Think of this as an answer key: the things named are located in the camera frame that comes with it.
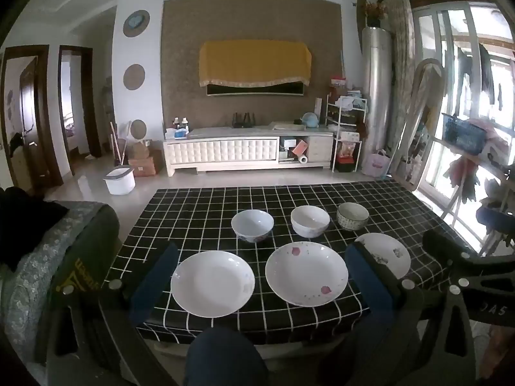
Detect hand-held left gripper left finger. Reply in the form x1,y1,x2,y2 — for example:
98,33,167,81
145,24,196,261
38,241,180,386

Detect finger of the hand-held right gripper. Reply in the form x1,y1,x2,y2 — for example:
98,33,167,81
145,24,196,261
459,277,515,327
422,229,515,276

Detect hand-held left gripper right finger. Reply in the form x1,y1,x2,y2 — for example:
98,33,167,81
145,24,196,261
344,241,477,386

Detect white plate with grey print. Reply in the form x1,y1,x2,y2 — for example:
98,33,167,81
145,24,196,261
354,232,412,280

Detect plain white plate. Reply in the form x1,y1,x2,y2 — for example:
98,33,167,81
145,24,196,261
171,250,256,317

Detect white plate with pink flowers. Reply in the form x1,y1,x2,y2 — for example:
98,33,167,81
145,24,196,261
265,242,349,307

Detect grey patterned bowl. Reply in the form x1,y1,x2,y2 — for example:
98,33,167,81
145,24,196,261
337,202,370,231

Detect plain white bowl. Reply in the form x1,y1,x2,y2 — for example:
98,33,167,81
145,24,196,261
290,205,331,238

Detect white floral bowl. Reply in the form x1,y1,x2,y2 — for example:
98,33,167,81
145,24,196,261
231,209,275,244

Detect pink rubber gloves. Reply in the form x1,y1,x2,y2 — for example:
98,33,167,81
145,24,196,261
443,157,480,206

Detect black checkered tablecloth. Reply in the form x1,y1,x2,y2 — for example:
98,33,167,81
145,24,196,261
105,181,477,346

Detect person's leg in jeans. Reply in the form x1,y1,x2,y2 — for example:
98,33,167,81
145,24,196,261
186,327,269,386

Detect white mop bucket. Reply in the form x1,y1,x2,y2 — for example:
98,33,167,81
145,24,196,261
103,167,136,196

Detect pink shopping bag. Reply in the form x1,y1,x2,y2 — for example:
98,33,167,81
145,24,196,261
362,150,391,178

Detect blue plastic basket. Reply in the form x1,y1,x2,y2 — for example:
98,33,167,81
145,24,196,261
441,113,489,156

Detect brown cardboard box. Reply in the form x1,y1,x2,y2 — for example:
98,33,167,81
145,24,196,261
128,142,164,178

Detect sofa with grey floral cover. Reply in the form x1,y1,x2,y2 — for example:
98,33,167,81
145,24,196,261
0,199,121,374

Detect black cloth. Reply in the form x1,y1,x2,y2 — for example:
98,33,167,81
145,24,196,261
0,187,70,272

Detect white tv cabinet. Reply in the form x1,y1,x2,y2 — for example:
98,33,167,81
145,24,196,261
163,123,335,177

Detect white metal shelf rack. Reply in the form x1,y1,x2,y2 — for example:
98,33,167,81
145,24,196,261
325,96,369,172

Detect silver tower air conditioner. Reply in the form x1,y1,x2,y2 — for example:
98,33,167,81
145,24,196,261
361,27,393,170

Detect hanging dark clothes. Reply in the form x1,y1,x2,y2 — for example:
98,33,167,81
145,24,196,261
454,43,508,114

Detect patterned curtain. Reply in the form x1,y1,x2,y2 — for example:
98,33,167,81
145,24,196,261
384,0,415,161

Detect brown wooden door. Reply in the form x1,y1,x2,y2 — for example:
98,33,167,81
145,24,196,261
0,46,63,194

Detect glass balcony door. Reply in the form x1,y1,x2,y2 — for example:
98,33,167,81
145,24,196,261
410,0,515,252

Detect black television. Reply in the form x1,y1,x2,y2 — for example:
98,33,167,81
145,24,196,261
206,80,305,97

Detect yellow television cover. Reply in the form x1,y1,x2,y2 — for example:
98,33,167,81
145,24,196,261
199,40,312,87

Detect vase of dried flowers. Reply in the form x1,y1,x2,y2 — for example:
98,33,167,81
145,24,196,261
364,0,389,29

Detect folded metal frame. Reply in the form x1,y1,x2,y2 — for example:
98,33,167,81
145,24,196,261
392,58,446,192

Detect mop with long handle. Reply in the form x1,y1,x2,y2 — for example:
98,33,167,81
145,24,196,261
110,121,130,168

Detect brown door frame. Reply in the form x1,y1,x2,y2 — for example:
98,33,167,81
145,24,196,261
58,45,102,175

